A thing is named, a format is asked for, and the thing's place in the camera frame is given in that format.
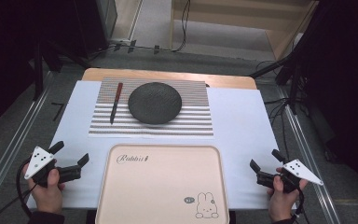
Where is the striped placemat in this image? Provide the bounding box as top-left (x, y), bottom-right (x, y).
top-left (88, 77), bottom-right (214, 138)

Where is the black cabinet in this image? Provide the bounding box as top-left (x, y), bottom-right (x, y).
top-left (73, 0), bottom-right (119, 60)

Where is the wooden table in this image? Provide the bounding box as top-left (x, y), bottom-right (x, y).
top-left (81, 67), bottom-right (258, 91)

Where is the dark curtain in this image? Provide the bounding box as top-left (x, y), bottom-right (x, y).
top-left (0, 0), bottom-right (82, 139)
top-left (297, 0), bottom-right (358, 197)

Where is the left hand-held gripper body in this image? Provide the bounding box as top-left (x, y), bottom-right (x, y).
top-left (23, 146), bottom-right (83, 189)

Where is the light wooden shelf unit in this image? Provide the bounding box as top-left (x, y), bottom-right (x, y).
top-left (169, 0), bottom-right (320, 62)

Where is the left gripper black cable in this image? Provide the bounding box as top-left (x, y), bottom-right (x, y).
top-left (15, 158), bottom-right (34, 218)

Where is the white table cover sheet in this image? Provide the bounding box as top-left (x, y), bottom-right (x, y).
top-left (26, 79), bottom-right (296, 210)

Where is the black metal stand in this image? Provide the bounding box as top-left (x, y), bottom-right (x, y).
top-left (249, 0), bottom-right (327, 116)
top-left (31, 34), bottom-right (91, 101)

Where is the bundle of black floor cables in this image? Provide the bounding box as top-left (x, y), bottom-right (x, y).
top-left (255, 60), bottom-right (294, 161)

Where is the black round woven plate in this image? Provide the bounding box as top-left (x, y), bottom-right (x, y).
top-left (127, 81), bottom-right (183, 126)

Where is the person's left hand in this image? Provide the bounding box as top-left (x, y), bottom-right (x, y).
top-left (27, 168), bottom-right (66, 216)

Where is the person's right hand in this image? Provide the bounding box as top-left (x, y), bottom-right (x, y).
top-left (267, 167), bottom-right (310, 223)

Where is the hanging black cable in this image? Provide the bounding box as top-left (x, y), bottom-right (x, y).
top-left (171, 0), bottom-right (191, 53)

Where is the metal floor rail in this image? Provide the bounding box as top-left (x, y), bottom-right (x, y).
top-left (0, 70), bottom-right (56, 209)
top-left (275, 85), bottom-right (343, 224)

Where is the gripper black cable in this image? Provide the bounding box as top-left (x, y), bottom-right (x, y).
top-left (292, 186), bottom-right (311, 224)
top-left (15, 158), bottom-right (34, 218)

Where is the thin black cable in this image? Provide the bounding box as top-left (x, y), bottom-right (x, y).
top-left (0, 183), bottom-right (39, 224)

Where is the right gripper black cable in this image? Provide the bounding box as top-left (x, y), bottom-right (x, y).
top-left (292, 186), bottom-right (311, 224)

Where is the pink tray with rabbit print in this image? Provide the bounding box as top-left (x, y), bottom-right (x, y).
top-left (94, 143), bottom-right (230, 224)

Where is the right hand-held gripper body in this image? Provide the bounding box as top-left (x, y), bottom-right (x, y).
top-left (255, 159), bottom-right (324, 194)

